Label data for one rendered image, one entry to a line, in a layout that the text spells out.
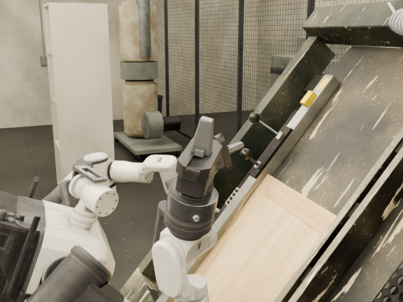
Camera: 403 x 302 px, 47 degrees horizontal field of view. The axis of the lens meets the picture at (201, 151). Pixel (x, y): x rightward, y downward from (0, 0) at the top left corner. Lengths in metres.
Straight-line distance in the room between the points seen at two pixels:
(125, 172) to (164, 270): 0.72
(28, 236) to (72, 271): 0.14
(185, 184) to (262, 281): 0.60
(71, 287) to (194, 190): 0.30
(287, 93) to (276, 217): 0.58
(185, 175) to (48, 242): 0.40
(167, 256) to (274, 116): 1.05
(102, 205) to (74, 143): 4.12
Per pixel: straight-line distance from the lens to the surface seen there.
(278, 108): 1.78
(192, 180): 0.73
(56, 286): 0.92
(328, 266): 1.12
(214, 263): 1.51
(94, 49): 5.09
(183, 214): 0.79
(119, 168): 1.54
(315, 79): 1.81
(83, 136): 5.18
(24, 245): 1.01
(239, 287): 1.37
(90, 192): 1.08
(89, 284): 0.92
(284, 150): 1.55
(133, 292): 1.78
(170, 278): 0.86
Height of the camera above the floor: 1.78
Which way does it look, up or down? 14 degrees down
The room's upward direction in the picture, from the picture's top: straight up
